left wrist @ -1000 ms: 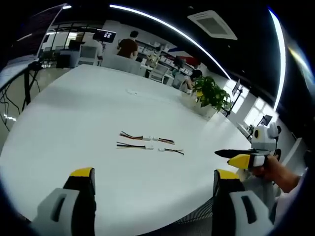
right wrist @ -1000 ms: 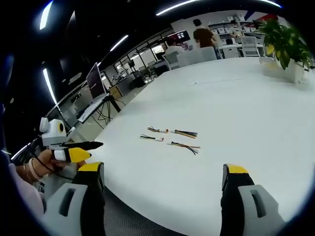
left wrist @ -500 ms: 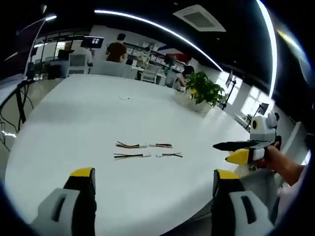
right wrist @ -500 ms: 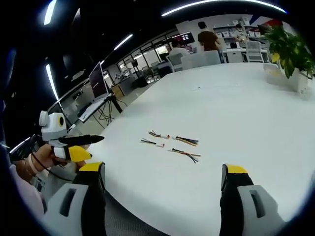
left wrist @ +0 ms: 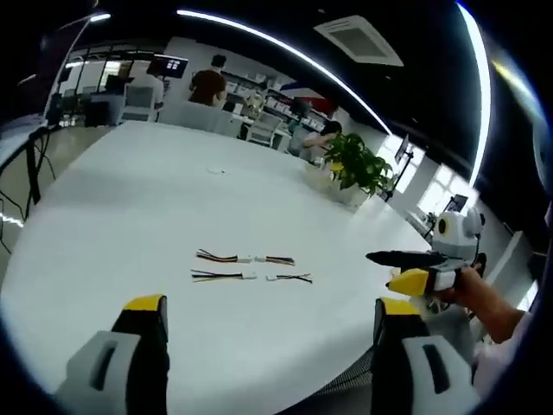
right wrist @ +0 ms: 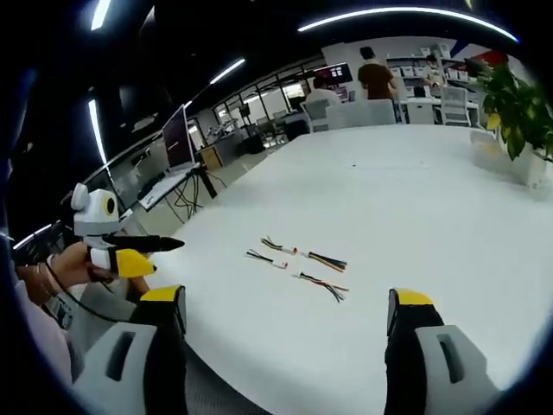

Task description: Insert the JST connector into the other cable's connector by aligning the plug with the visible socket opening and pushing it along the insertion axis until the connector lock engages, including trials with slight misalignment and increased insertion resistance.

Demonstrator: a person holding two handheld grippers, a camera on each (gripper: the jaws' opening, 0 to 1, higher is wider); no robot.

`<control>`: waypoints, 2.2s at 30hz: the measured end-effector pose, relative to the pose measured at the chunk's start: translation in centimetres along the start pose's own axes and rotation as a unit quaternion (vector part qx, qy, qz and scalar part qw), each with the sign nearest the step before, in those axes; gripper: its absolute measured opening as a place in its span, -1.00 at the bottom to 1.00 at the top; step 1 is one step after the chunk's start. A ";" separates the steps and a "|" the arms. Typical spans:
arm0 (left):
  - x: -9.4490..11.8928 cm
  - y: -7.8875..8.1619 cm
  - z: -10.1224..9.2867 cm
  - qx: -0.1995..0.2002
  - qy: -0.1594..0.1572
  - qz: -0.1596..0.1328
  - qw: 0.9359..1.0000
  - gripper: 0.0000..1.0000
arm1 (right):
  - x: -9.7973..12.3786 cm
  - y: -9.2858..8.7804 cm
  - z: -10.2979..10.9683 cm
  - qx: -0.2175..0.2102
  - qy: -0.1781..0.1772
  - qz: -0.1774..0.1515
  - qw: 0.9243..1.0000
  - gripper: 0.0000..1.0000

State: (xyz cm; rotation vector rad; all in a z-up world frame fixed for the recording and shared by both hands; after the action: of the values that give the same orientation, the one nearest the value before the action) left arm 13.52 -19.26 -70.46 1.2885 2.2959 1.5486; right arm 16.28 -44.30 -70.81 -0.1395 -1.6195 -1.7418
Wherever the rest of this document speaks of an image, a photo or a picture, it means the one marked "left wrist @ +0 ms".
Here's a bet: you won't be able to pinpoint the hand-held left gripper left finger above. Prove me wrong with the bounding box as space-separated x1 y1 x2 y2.
54 293 170 415

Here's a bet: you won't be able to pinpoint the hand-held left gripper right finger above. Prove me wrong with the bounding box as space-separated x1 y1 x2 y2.
372 297 483 415

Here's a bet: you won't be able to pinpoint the white JST connector with wires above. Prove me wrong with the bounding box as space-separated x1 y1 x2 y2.
254 254 297 268
263 271 315 285

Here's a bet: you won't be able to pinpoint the white JST socket with wires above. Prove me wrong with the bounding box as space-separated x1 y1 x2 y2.
195 248 254 265
190 269 257 284

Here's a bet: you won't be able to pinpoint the person's right hand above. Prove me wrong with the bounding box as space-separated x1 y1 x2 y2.
439 264 490 313

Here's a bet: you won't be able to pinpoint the person's white shirt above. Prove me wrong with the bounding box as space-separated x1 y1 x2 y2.
472 310 540 393

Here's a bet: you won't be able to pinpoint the black mesh chair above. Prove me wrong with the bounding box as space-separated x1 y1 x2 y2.
308 345 377 415

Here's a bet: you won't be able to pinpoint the monitor on black stand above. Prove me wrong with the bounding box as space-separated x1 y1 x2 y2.
384 133 416 202

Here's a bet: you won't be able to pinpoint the green potted plant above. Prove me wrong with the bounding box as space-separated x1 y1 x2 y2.
322 132 397 206

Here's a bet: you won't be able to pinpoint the curved ceiling light strip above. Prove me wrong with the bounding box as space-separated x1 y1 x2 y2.
456 1 493 188

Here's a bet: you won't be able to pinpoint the white office chair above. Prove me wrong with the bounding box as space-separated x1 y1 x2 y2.
121 83 158 125
171 100 234 134
246 117 284 148

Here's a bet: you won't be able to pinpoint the white storage shelves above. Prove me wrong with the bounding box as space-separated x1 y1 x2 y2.
223 72 334 133

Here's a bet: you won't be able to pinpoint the ceiling air vent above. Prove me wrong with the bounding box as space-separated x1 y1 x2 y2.
313 14 404 67

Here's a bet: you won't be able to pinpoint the long ceiling light strip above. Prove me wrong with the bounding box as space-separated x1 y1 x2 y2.
175 9 392 131

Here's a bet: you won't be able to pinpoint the black monitor screen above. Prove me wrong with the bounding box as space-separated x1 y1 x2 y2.
152 54 190 80

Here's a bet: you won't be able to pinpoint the black stand with cables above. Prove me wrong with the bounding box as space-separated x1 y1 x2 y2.
0 124 58 256

